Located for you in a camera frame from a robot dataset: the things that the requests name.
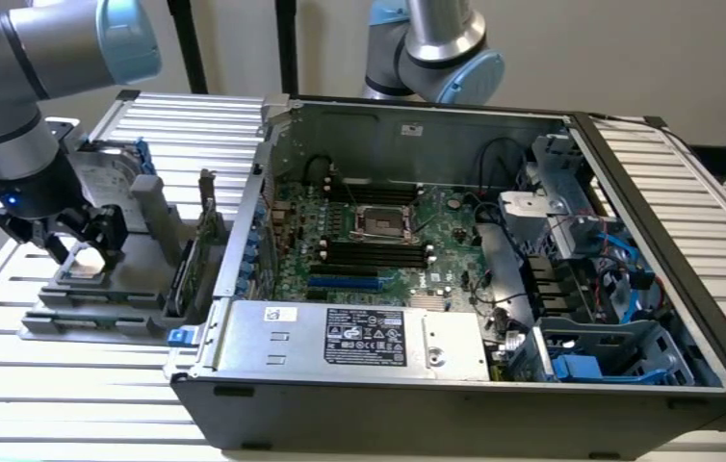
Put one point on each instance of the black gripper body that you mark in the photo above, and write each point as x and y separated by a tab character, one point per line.
42	192

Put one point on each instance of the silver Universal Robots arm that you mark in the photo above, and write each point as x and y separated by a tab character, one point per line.
10	77

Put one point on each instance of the black expansion slot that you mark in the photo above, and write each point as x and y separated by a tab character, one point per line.
343	270

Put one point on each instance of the blue expansion slot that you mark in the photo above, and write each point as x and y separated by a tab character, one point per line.
345	283

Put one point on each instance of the black RAM slot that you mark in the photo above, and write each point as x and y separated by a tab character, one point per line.
375	198
375	244
375	260
375	188

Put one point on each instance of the small white held part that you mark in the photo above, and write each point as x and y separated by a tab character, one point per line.
90	264

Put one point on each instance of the silver hard disk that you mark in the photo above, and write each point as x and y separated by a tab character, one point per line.
109	180

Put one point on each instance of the grey parts rack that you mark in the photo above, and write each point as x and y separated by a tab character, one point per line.
118	289

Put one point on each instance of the green graphics card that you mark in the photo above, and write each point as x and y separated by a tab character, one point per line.
210	212

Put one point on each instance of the blue case latch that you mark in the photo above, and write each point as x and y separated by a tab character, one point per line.
183	335

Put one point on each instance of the black stand pole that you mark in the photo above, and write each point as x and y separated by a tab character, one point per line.
287	45
187	45

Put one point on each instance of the green motherboard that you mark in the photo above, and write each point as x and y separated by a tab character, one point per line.
350	289

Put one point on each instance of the silver power supply unit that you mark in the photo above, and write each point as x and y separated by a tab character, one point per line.
337	341

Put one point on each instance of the silver chipset heatsink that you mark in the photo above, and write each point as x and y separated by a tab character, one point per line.
430	301

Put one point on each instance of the white barcode sticker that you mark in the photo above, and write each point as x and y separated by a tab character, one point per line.
411	130

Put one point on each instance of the silver coin battery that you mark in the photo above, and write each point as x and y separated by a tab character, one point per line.
455	202

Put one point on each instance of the black open PC case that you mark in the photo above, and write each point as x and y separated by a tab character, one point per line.
465	414

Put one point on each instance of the metal disk bay cage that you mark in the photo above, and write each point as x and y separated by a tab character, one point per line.
556	212

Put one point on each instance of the blue plastic drive caddy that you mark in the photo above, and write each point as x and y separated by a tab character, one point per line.
577	368

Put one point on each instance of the CPU socket with metal frame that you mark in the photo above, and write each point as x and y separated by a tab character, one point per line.
385	222

